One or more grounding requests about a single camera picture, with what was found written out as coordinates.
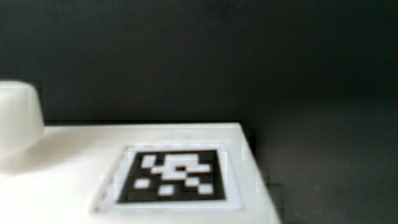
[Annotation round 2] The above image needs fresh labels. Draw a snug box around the white front drawer box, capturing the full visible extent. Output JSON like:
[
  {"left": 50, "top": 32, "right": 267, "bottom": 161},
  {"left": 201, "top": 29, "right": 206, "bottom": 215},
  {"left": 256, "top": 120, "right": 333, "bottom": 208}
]
[{"left": 0, "top": 81, "right": 283, "bottom": 224}]

